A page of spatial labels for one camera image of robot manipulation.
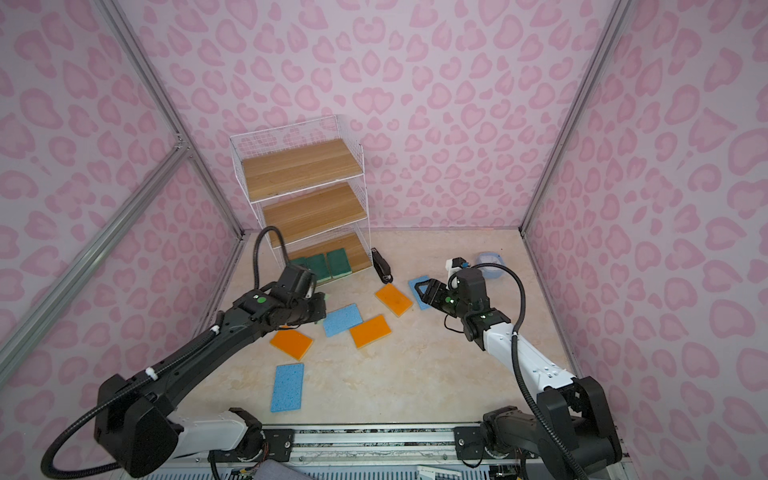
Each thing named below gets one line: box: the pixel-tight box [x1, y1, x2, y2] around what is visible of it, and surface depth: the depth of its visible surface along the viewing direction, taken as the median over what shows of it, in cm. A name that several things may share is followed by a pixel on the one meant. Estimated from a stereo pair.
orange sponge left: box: [269, 330, 314, 361], surface depth 92 cm
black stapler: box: [371, 247, 393, 284], surface depth 107 cm
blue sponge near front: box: [270, 363, 305, 413], surface depth 83 cm
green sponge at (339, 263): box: [326, 248, 352, 279], surface depth 110 cm
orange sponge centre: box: [350, 314, 392, 349], surface depth 94 cm
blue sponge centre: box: [322, 303, 363, 338], surface depth 96 cm
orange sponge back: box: [375, 283, 414, 318], surface depth 102 cm
